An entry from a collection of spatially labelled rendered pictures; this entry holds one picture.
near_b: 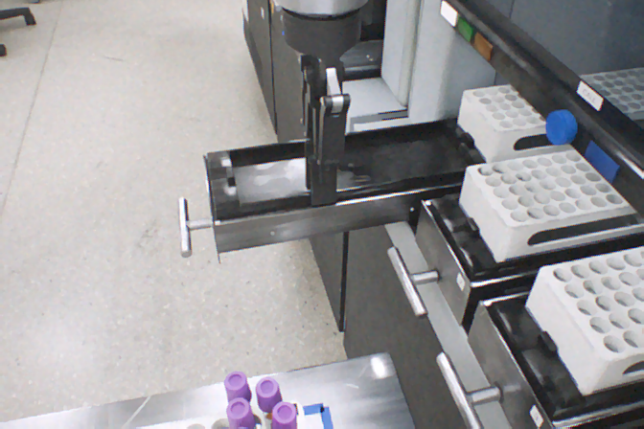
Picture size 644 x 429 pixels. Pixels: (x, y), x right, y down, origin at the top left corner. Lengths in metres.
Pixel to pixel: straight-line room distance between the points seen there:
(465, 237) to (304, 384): 0.24
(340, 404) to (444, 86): 0.47
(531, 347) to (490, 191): 0.17
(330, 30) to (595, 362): 0.35
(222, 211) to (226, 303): 0.96
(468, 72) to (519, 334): 0.39
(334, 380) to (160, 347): 1.08
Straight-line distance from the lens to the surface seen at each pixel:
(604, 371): 0.51
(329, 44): 0.51
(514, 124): 0.73
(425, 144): 0.76
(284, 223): 0.65
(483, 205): 0.60
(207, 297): 1.61
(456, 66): 0.78
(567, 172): 0.68
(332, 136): 0.55
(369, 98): 0.98
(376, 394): 0.49
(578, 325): 0.51
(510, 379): 0.56
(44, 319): 1.70
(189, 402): 0.49
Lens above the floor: 1.25
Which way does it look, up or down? 41 degrees down
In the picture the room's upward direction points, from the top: straight up
